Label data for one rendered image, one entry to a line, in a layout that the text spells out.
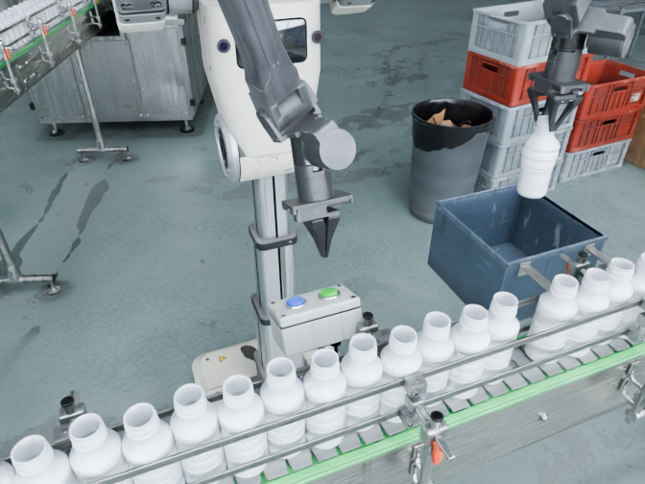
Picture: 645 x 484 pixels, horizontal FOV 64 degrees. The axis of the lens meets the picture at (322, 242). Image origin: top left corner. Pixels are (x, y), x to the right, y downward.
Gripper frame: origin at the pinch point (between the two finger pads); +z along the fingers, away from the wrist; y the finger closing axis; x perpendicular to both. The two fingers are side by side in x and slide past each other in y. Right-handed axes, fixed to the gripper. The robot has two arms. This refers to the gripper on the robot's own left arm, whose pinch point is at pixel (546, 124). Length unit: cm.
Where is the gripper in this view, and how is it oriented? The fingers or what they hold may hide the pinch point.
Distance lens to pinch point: 115.2
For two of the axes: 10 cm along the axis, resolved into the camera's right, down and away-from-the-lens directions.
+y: -3.2, -5.2, 7.9
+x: -9.5, 1.6, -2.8
